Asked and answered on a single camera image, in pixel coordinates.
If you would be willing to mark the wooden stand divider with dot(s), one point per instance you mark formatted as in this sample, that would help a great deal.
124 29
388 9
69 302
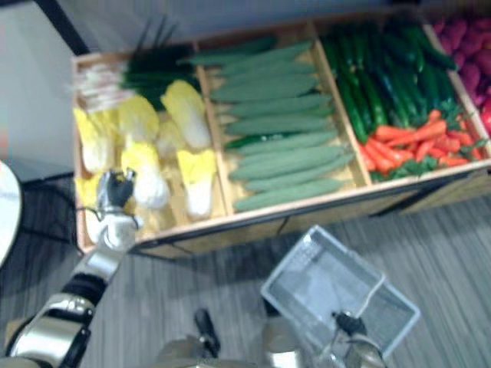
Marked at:
341 103
214 138
462 86

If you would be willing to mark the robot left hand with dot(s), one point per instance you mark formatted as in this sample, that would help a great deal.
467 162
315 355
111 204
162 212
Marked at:
115 191

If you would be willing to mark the red round vegetable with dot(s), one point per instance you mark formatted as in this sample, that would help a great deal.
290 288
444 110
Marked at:
486 117

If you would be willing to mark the robot torso silver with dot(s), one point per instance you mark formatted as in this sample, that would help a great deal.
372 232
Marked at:
207 350

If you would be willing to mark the green onion bundle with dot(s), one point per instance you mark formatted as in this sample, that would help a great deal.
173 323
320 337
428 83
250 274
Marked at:
134 73

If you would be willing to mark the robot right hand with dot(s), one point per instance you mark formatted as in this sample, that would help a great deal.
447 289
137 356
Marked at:
348 324

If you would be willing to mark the light green loofah gourd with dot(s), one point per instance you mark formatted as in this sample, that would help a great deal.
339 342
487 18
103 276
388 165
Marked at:
268 69
291 156
280 125
278 104
287 142
253 54
264 88
276 198
291 168
295 186

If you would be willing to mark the orange carrot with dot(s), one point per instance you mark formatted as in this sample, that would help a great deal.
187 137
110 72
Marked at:
391 133
420 133
434 115
424 150
385 153
452 161
368 158

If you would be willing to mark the purple red sweet potato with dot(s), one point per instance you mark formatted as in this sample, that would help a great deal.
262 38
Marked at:
484 57
456 32
471 74

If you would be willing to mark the wooden vegetable display stand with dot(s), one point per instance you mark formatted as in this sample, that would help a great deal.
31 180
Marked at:
268 226

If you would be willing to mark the small yellow napa cabbage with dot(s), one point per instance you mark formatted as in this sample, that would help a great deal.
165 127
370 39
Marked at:
169 138

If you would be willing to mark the robot left arm silver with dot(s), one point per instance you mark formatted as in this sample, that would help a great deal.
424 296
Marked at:
109 237

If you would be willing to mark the white round object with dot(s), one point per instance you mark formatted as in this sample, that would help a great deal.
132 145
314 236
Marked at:
8 214

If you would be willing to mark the robot right arm silver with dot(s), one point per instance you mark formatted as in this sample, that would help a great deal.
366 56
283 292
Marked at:
364 352

